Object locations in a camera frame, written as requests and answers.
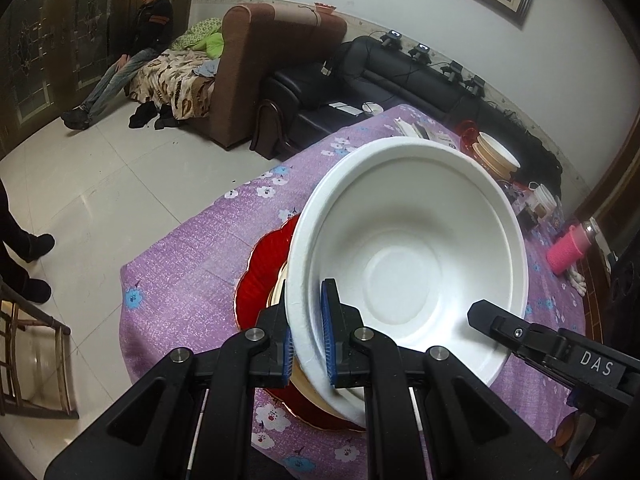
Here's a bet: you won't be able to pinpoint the white crumpled cloth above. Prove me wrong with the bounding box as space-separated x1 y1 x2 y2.
566 268 587 297

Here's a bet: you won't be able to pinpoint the large red scalloped plate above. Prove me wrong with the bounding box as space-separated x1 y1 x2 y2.
234 213 371 434

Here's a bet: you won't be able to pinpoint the cream ribbed plastic plate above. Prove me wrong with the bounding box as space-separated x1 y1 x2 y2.
267 263 367 418

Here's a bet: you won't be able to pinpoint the purple floral tablecloth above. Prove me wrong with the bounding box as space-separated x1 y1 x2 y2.
119 105 585 479

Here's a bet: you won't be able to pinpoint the black leather sofa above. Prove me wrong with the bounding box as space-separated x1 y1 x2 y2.
250 36 563 195

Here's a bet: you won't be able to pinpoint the patterned blanket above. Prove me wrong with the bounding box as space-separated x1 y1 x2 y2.
125 50 219 120

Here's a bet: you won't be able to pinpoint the green pillow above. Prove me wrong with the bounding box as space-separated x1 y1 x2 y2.
170 18 224 58

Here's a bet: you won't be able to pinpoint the wooden chair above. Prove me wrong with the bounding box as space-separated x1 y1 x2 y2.
1 285 79 419

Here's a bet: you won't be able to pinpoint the dark glass jar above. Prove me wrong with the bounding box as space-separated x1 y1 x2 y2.
516 207 538 233

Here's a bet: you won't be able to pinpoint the large white foam bowl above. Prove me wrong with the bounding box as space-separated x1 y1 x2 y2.
284 136 528 425

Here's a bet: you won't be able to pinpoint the open paper booklet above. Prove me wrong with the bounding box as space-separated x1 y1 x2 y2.
394 118 458 150

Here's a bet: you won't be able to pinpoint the brown armchair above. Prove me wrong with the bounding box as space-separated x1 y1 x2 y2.
208 3 347 150

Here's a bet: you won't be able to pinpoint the red plate under bowl stack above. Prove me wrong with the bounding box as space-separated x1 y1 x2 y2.
454 119 480 158

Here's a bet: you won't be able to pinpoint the dark wooden cabinet doors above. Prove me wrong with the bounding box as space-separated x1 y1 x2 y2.
1 0 191 155

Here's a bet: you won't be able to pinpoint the standing person legs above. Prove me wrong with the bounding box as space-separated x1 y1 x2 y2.
0 184 55 304

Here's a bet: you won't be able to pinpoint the pink knit sleeved bottle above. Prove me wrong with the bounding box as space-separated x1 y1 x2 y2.
546 218 600 275

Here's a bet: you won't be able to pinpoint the seated man in black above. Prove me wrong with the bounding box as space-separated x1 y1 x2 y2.
61 0 174 130

